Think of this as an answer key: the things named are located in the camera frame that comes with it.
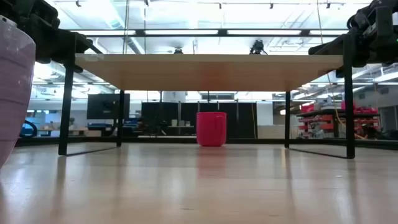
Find wooden shelf with black legs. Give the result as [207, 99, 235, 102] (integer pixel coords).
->
[58, 30, 356, 160]

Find thin yellow hanging cable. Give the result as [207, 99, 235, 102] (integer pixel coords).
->
[316, 0, 345, 126]

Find black partition panels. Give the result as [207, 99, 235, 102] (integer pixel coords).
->
[141, 101, 259, 139]

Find black monitor screen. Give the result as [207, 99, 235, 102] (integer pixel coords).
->
[86, 93, 131, 121]

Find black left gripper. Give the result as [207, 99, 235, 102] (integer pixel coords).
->
[33, 28, 104, 65]

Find red mug with handle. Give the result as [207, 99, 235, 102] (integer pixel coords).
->
[196, 111, 228, 147]

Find rack with red bins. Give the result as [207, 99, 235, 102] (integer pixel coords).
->
[296, 100, 381, 140]

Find translucent purple plastic cup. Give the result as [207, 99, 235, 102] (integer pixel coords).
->
[0, 14, 37, 169]

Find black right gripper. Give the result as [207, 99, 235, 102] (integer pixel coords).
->
[308, 28, 398, 68]

